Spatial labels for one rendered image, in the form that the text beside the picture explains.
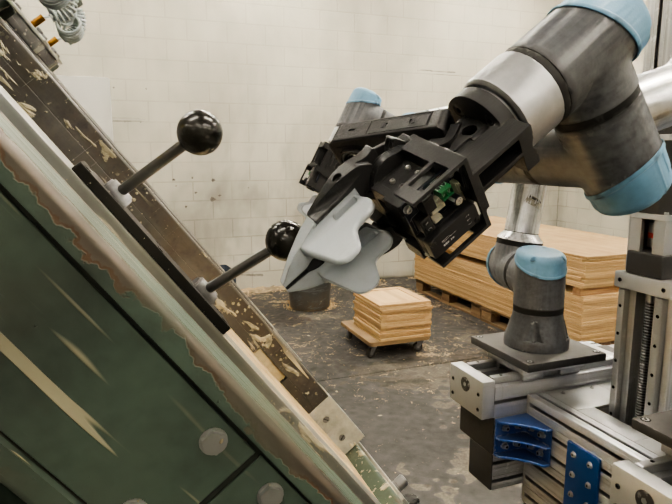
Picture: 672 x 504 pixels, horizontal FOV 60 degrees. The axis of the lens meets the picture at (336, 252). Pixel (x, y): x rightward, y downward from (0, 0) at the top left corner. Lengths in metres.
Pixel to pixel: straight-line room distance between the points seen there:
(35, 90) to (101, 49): 5.25
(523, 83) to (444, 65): 6.83
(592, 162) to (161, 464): 0.42
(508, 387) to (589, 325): 3.14
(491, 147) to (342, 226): 0.12
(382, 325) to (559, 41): 3.85
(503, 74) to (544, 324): 1.01
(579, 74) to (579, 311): 4.01
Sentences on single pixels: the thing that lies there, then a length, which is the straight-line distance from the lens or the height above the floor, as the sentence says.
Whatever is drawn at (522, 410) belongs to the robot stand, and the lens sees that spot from 1.46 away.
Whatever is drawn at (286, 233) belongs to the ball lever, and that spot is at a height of 1.43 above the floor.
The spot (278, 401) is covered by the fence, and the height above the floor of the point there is 1.25.
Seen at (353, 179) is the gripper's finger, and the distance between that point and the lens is 0.44.
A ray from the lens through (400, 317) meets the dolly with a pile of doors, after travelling 4.33.
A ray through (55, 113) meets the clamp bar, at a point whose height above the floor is 1.56.
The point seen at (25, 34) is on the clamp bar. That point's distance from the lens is 1.52.
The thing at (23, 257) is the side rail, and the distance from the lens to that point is 0.30.
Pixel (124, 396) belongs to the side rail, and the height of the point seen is 1.38.
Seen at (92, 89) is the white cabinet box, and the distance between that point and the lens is 4.82.
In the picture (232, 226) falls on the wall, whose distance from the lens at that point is 6.35.
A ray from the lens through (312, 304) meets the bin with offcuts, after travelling 5.55.
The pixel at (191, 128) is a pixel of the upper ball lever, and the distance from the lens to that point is 0.49.
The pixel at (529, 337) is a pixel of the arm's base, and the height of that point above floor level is 1.07.
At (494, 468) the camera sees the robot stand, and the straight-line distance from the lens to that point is 1.48.
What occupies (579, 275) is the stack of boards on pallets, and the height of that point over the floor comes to 0.64.
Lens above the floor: 1.50
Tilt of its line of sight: 10 degrees down
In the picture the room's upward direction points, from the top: straight up
